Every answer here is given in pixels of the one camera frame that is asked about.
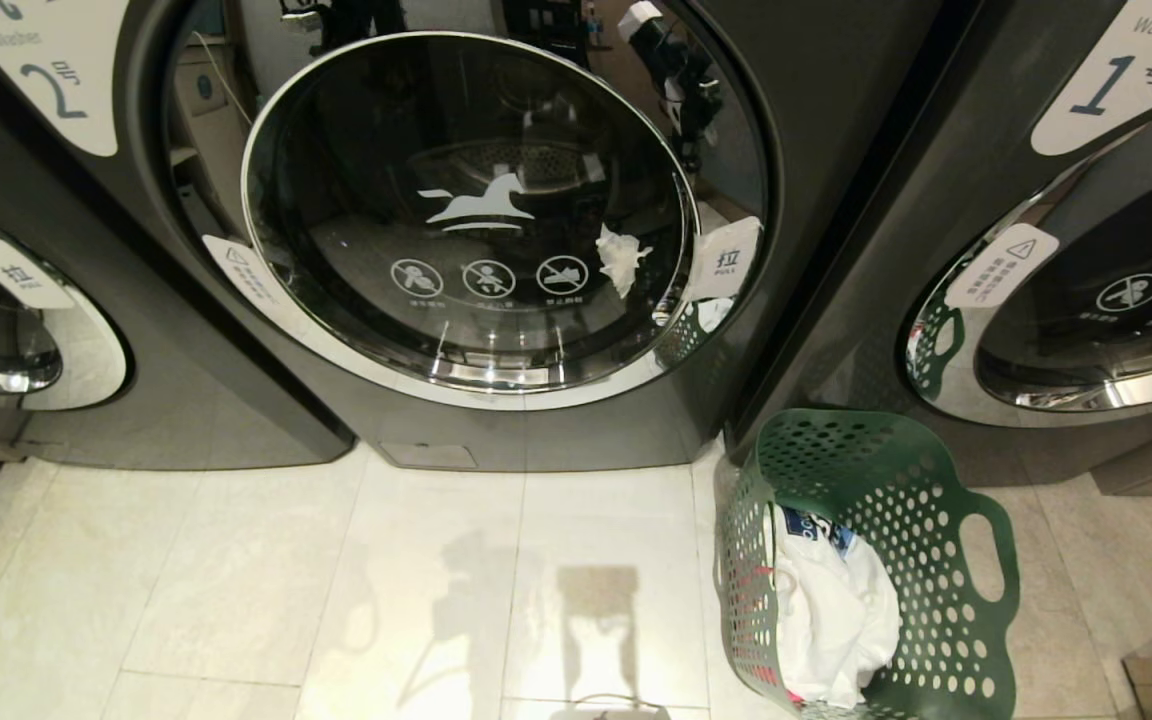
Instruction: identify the crumpled white tissue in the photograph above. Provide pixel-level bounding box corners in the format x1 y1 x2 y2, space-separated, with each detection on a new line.
596 224 654 299

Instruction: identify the red garment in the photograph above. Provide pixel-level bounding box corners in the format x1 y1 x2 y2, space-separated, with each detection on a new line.
736 563 805 704

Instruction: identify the dark grey washing machine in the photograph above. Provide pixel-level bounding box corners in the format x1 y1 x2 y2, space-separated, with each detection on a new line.
0 165 355 471
0 0 947 473
726 0 1152 498

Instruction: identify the white garment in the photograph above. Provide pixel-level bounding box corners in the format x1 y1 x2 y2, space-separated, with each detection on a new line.
766 503 903 709

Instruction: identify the green perforated laundry basket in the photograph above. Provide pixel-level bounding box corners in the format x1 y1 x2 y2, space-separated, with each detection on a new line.
713 407 1022 720

